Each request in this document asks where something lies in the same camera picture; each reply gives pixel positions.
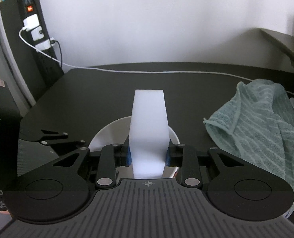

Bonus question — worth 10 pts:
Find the white charging cable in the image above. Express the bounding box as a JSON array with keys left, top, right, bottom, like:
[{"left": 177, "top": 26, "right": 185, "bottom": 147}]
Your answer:
[{"left": 18, "top": 27, "right": 294, "bottom": 98}]

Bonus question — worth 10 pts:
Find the white charger middle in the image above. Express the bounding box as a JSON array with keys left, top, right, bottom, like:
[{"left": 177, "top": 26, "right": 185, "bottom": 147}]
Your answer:
[{"left": 31, "top": 26, "right": 44, "bottom": 41}]

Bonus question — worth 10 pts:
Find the white melamine sponge block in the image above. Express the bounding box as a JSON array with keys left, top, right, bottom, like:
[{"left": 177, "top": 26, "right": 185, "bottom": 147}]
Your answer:
[{"left": 129, "top": 90, "right": 170, "bottom": 179}]

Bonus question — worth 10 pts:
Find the black power strip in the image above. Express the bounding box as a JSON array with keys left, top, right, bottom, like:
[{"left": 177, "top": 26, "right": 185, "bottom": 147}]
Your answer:
[{"left": 17, "top": 0, "right": 64, "bottom": 84}]

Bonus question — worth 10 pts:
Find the white curved pole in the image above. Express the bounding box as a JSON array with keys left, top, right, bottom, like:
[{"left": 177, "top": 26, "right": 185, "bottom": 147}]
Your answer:
[{"left": 0, "top": 0, "right": 36, "bottom": 109}]

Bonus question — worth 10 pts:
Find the black thin cable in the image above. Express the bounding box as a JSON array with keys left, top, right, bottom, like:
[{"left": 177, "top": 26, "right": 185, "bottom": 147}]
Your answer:
[{"left": 53, "top": 40, "right": 63, "bottom": 69}]

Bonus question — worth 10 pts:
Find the teal striped dish towel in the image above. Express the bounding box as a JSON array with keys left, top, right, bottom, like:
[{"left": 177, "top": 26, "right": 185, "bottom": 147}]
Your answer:
[{"left": 204, "top": 79, "right": 294, "bottom": 217}]

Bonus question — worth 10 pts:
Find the white charger top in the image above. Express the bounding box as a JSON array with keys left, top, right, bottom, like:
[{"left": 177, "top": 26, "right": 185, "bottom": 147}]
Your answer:
[{"left": 22, "top": 14, "right": 40, "bottom": 31}]

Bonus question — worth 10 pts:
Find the dark wall shelf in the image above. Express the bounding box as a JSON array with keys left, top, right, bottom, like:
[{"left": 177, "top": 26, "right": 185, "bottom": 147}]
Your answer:
[{"left": 259, "top": 28, "right": 294, "bottom": 67}]

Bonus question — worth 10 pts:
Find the white ceramic bowl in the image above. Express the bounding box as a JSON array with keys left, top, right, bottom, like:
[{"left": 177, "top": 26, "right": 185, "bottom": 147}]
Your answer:
[{"left": 89, "top": 116, "right": 180, "bottom": 183}]

